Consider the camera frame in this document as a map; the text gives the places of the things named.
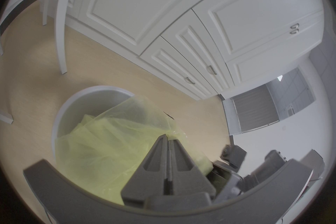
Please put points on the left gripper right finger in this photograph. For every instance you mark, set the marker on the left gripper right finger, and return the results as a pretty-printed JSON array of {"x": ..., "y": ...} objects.
[{"x": 186, "y": 178}]

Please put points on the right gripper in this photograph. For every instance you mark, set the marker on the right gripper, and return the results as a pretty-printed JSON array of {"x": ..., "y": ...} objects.
[{"x": 232, "y": 185}]

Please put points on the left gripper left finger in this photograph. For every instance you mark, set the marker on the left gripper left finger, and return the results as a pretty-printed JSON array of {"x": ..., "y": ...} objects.
[{"x": 152, "y": 178}]

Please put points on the yellow plastic bag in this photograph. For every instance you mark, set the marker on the yellow plastic bag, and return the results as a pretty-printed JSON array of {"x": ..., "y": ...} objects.
[{"x": 105, "y": 144}]

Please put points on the white trash bin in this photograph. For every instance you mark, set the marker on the white trash bin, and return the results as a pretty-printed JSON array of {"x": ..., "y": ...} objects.
[{"x": 86, "y": 102}]

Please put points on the grey ribbed door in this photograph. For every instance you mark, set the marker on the grey ribbed door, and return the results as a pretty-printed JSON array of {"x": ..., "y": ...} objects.
[{"x": 257, "y": 110}]

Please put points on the dark grey white-legged chair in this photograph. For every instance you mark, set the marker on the dark grey white-legged chair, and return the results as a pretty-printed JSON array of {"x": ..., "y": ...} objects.
[{"x": 61, "y": 34}]

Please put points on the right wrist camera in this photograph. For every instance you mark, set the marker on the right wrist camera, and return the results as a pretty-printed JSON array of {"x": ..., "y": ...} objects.
[{"x": 236, "y": 154}]

